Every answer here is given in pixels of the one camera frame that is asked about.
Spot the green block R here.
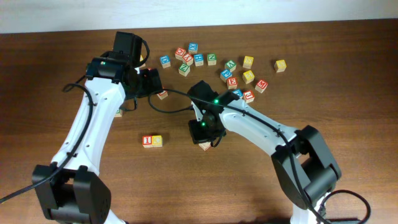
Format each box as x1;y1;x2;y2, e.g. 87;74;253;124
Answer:
199;142;211;151

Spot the red block I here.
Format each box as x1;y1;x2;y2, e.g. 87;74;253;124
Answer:
142;136;153;148

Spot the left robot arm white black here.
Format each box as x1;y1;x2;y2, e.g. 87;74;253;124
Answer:
32;51;162;223

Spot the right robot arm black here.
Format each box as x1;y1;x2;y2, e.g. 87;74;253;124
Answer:
188;89;341;223

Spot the red block K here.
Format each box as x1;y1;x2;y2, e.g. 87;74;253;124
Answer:
157;90;168;100

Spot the blue block D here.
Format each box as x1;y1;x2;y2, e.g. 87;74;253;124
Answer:
160;55;171;68

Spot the green block Z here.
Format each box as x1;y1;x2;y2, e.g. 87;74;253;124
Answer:
178;63;190;77

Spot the red block C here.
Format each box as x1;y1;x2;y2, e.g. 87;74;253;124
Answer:
175;47;186;60

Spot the green block B right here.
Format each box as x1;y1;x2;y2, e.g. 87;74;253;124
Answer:
114;109;123;117

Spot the blue block bottom right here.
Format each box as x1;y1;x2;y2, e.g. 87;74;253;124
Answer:
233;89;243;99

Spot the red block 3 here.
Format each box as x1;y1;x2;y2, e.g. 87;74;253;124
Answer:
243;90;255;103

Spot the red block E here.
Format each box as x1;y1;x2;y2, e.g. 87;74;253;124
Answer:
226;77;238;90

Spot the blue block H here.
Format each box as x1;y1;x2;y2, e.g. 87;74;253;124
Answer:
193;54;204;67

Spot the blue block X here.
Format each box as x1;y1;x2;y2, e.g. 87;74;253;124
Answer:
188;42;198;54

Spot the blue block P right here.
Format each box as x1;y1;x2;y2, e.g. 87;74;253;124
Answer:
220;69;233;83

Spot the red block M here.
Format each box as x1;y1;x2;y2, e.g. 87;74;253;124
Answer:
255;80;268;93

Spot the green block N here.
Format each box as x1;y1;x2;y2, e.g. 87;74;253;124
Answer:
207;54;217;66

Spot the green block V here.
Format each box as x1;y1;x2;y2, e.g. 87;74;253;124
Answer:
224;60;236;72

